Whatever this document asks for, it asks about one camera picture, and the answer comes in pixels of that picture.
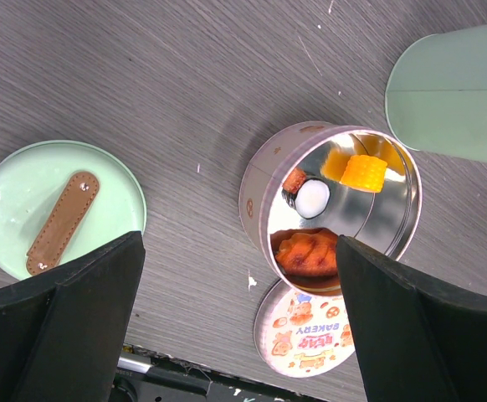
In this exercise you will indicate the orange roasted food piece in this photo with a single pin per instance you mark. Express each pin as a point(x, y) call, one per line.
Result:
point(309, 255)

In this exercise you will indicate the round silver tin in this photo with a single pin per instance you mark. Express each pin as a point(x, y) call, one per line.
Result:
point(385, 221)

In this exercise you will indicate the brown sausage slice piece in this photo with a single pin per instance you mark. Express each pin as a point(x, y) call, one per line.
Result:
point(294, 181)

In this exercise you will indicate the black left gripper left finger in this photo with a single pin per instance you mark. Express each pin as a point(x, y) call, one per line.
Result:
point(61, 332)

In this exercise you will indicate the green canister lid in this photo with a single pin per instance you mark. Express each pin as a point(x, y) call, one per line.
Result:
point(60, 200)

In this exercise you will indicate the tall green canister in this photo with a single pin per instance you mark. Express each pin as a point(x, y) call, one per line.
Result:
point(436, 95)

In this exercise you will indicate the round bakery tin lid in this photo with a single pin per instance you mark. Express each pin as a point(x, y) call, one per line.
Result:
point(301, 336)

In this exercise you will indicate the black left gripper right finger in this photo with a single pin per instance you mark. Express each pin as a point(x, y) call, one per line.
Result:
point(417, 338)

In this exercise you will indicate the yellow corn cob piece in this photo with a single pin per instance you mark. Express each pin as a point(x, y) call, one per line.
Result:
point(365, 173)

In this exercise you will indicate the small round silver cap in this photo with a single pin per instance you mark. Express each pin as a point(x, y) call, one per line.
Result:
point(310, 200)

